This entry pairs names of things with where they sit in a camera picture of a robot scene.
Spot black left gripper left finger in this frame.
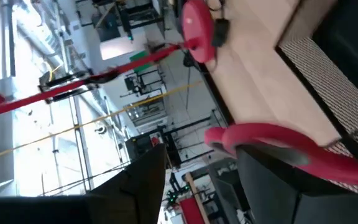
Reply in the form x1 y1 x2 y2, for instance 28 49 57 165
87 143 167 224

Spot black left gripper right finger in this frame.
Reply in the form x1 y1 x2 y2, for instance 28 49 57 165
236 149 323 224

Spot red handled scissors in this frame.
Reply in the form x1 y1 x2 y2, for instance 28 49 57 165
203 122 358 189

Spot black mesh desk organizer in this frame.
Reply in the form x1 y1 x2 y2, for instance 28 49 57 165
274 0 358 194

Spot red desk lamp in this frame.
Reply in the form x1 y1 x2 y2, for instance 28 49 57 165
0 0 216 121

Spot yellow hanging cable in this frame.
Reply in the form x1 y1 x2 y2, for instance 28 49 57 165
0 80 203 162

